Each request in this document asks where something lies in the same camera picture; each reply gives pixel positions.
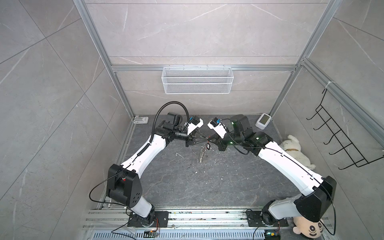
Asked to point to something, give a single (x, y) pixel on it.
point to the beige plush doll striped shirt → (308, 229)
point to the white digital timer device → (263, 121)
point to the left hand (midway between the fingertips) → (205, 135)
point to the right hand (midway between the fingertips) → (209, 137)
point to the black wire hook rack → (357, 159)
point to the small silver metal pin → (176, 155)
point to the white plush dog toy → (292, 147)
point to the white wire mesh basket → (197, 80)
